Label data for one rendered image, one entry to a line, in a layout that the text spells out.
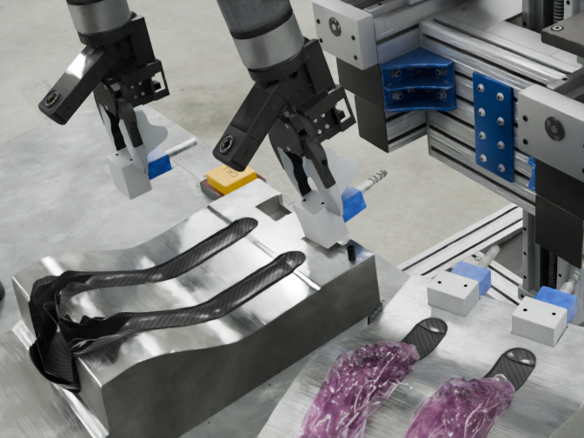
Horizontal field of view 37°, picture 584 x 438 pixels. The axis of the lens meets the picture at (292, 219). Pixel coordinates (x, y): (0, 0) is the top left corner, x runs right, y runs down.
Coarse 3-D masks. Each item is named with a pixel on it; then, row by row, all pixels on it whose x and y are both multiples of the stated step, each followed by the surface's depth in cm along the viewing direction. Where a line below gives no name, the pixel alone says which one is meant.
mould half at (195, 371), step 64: (256, 192) 125; (64, 256) 113; (128, 256) 117; (256, 256) 114; (320, 256) 111; (256, 320) 104; (320, 320) 109; (0, 384) 105; (128, 384) 94; (192, 384) 100; (256, 384) 107
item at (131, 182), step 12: (180, 144) 130; (192, 144) 131; (108, 156) 126; (120, 156) 126; (156, 156) 127; (168, 156) 127; (120, 168) 123; (132, 168) 124; (156, 168) 127; (168, 168) 128; (120, 180) 126; (132, 180) 125; (144, 180) 126; (132, 192) 126; (144, 192) 127
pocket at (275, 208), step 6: (270, 198) 124; (276, 198) 124; (258, 204) 123; (264, 204) 123; (270, 204) 124; (276, 204) 125; (282, 204) 124; (264, 210) 124; (270, 210) 125; (276, 210) 125; (282, 210) 125; (288, 210) 123; (294, 210) 123; (270, 216) 125; (276, 216) 124; (282, 216) 124
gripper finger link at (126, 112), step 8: (120, 96) 118; (120, 104) 117; (128, 104) 118; (120, 112) 118; (128, 112) 117; (128, 120) 117; (128, 128) 118; (136, 128) 119; (136, 136) 120; (136, 144) 120
